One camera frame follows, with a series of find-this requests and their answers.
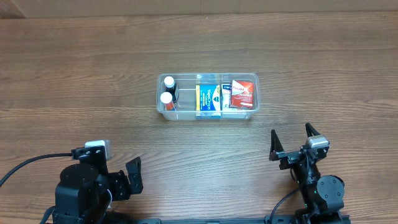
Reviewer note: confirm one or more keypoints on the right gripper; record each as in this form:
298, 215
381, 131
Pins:
294, 154

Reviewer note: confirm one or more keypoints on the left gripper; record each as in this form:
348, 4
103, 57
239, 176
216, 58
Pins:
123, 181

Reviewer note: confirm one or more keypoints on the red Panadol box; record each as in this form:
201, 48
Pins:
241, 95

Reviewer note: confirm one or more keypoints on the orange bottle white cap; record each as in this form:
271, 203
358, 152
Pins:
167, 99

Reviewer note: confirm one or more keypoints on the white Hansaplast plaster box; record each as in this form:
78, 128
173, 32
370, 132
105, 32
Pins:
226, 97

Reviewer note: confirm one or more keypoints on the black bottle white cap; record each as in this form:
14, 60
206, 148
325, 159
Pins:
172, 87

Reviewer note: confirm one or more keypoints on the blue yellow VapoDrops box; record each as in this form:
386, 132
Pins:
208, 101

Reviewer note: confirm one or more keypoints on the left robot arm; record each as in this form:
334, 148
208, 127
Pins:
87, 189

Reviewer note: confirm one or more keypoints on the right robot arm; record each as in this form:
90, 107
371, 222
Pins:
322, 195

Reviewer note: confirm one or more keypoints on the clear plastic container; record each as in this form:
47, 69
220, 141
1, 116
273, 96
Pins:
185, 107

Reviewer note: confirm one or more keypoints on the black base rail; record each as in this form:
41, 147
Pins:
217, 221

